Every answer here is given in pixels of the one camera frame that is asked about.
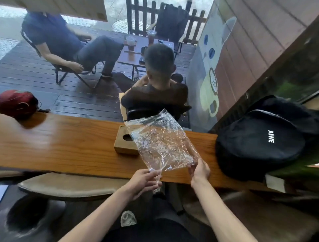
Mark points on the dark wooden picket fence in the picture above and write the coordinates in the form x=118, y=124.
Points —
x=137, y=17

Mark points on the beige paper window poster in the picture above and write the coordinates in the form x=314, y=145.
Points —
x=62, y=7

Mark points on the wooden tissue box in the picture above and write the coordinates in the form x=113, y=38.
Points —
x=123, y=147

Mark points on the person's dark trousers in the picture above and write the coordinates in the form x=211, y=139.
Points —
x=154, y=207

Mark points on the person's left hand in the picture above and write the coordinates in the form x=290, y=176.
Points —
x=143, y=183

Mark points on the black metal folding chair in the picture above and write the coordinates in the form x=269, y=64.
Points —
x=61, y=68

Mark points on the slim wooden stick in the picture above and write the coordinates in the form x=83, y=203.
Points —
x=132, y=52

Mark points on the person's left forearm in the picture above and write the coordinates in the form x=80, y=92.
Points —
x=99, y=219

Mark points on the black backpack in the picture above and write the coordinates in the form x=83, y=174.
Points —
x=259, y=149

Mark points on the white paper note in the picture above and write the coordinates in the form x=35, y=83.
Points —
x=275, y=183

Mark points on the black round ashtray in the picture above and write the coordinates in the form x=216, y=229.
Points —
x=143, y=49

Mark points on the small brown outdoor table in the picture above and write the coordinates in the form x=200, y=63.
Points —
x=129, y=58

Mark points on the red helmet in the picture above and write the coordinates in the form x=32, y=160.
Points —
x=17, y=103

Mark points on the black fabric folding chair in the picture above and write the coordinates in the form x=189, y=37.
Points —
x=172, y=22

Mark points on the green turf mat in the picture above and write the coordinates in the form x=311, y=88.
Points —
x=299, y=162

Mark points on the person's black shirt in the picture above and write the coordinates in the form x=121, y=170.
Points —
x=149, y=233

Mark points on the person's right hand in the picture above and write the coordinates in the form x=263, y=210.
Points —
x=200, y=173

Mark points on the tan cushioned stool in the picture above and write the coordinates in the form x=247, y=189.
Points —
x=10, y=173
x=69, y=185
x=269, y=219

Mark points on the black smartphone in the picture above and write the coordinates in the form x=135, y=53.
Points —
x=141, y=60

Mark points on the person's right forearm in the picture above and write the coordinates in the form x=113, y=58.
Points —
x=224, y=217

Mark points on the clear plastic drink cup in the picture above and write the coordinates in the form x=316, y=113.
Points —
x=167, y=44
x=151, y=37
x=130, y=42

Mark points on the black chair wooden armrest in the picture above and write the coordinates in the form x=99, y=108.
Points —
x=139, y=113

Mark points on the person's white shoe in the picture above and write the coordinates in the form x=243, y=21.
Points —
x=128, y=219

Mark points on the clear plastic zip bag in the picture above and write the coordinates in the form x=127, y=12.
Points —
x=162, y=142

